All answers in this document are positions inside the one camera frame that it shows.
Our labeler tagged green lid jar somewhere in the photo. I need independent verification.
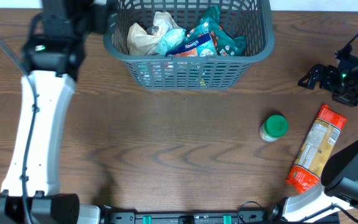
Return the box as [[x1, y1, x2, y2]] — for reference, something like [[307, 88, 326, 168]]
[[259, 114, 288, 142]]

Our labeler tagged beige Pantree snack bag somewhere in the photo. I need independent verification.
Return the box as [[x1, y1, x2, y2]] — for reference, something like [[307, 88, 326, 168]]
[[127, 11, 179, 56]]

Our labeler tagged light teal small packet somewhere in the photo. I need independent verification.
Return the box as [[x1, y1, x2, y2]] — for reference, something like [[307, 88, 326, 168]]
[[155, 28, 186, 55]]

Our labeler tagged Kleenex tissue multipack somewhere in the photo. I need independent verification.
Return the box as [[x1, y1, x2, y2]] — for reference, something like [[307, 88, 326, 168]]
[[165, 33, 217, 57]]

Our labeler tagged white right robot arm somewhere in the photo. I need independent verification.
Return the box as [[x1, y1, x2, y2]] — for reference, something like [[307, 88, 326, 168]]
[[269, 43, 358, 223]]

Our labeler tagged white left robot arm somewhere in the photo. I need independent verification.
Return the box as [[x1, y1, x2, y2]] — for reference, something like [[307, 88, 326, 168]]
[[0, 1, 114, 223]]

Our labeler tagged orange spaghetti package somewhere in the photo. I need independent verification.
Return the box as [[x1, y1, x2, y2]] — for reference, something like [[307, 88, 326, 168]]
[[286, 105, 347, 194]]

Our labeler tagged grey plastic basket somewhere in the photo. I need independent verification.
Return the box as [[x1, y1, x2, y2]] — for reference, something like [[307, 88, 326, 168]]
[[103, 0, 274, 90]]

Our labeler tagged green coffee snack bag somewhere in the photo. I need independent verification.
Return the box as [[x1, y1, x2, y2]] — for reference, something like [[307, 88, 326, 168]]
[[183, 6, 246, 56]]

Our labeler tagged black cable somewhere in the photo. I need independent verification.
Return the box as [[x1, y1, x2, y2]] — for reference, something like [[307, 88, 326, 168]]
[[237, 200, 269, 224]]

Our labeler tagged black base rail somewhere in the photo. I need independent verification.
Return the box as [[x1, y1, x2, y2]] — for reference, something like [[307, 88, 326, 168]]
[[98, 200, 341, 224]]

